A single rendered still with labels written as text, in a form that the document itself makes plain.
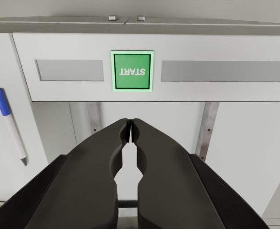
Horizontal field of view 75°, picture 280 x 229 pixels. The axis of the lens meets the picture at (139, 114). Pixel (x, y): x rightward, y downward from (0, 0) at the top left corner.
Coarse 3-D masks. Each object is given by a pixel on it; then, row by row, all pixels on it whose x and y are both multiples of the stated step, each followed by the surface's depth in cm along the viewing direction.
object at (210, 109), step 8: (208, 104) 41; (216, 104) 40; (208, 112) 42; (216, 112) 41; (208, 120) 42; (200, 128) 47; (208, 128) 44; (200, 136) 47; (208, 136) 45; (200, 144) 47; (208, 144) 46; (200, 152) 47
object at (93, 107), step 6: (90, 102) 40; (96, 102) 40; (90, 108) 40; (96, 108) 40; (90, 114) 41; (96, 114) 41; (90, 120) 42; (96, 120) 42; (90, 126) 42; (96, 126) 42
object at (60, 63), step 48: (48, 48) 24; (96, 48) 24; (144, 48) 24; (192, 48) 24; (240, 48) 24; (48, 96) 27; (96, 96) 27; (144, 96) 27; (192, 96) 27; (240, 96) 28
